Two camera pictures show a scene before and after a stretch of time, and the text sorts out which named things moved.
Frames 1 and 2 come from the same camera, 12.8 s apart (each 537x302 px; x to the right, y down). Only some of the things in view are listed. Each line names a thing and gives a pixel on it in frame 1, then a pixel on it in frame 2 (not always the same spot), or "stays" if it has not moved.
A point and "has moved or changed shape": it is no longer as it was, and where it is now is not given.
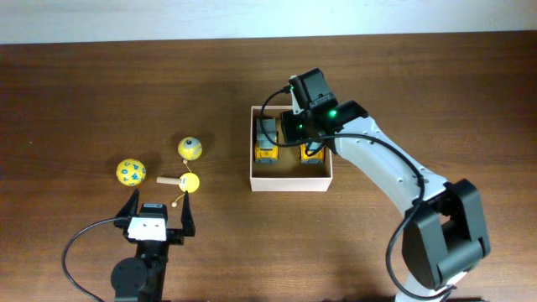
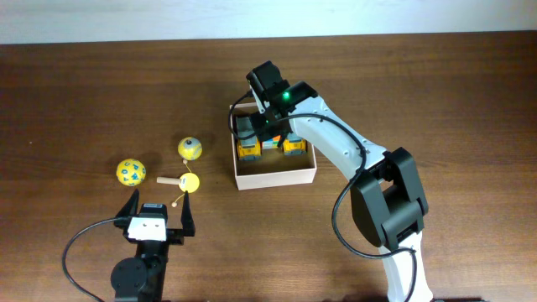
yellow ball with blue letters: (131, 172) stays
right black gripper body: (291, 127) → (260, 127)
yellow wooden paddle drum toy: (187, 182) stays
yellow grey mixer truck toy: (316, 158) has moved or changed shape
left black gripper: (176, 235) stays
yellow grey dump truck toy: (265, 150) → (248, 146)
